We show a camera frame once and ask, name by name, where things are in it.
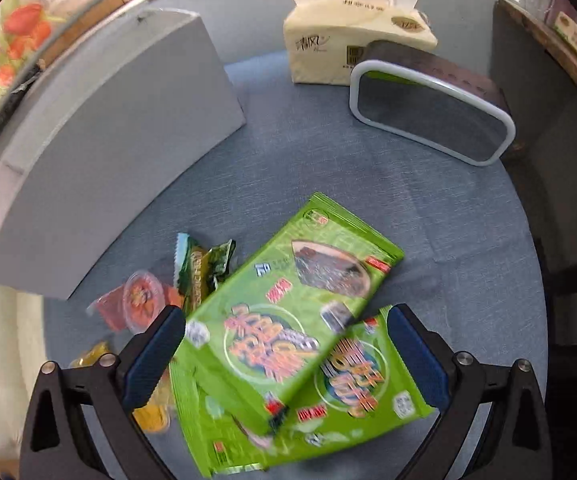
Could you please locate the yellow jelly cup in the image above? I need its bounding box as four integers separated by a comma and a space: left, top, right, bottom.
70, 341, 170, 434

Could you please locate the dark wooden side cabinet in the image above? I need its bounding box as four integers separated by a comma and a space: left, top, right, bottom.
490, 0, 577, 346

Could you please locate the black white-rimmed speaker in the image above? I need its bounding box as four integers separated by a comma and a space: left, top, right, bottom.
349, 40, 516, 167

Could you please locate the red jelly cup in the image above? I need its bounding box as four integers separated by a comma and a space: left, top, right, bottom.
87, 270, 183, 334

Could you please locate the beige tissue pack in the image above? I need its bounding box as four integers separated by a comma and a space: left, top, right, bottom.
283, 0, 438, 86

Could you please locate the blue tablecloth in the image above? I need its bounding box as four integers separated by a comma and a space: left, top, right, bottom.
44, 52, 549, 382

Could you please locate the green seaweed snack bag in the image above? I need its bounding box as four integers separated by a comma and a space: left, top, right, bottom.
176, 192, 404, 436

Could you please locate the white storage box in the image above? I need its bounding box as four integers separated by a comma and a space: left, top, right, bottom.
0, 9, 245, 299

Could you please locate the small green snack packet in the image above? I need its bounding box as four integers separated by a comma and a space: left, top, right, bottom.
174, 233, 236, 314

